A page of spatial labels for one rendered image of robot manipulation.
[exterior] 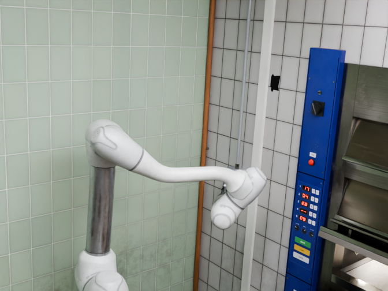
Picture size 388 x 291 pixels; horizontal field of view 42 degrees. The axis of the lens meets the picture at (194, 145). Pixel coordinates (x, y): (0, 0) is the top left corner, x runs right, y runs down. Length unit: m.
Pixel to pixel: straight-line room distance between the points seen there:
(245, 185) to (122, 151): 0.52
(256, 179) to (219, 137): 0.73
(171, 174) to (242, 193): 0.30
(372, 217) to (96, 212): 1.11
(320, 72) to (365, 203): 0.57
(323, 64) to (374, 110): 0.29
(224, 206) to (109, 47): 0.90
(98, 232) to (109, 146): 0.43
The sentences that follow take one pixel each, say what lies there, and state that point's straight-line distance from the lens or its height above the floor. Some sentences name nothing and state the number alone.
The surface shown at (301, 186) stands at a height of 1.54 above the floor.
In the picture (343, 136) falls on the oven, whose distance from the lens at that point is 2.20.
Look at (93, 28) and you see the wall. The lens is 2.32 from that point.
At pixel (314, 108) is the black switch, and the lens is 2.19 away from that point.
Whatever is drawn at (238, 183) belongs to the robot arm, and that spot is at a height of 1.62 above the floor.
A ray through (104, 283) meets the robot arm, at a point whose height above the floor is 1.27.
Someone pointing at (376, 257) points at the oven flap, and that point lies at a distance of 2.05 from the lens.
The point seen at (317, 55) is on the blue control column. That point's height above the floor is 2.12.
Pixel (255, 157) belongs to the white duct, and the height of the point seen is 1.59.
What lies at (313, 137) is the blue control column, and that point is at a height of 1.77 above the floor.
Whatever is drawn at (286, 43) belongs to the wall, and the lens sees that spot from 2.37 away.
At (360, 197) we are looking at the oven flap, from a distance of 2.21.
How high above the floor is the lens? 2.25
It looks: 14 degrees down
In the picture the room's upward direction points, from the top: 3 degrees clockwise
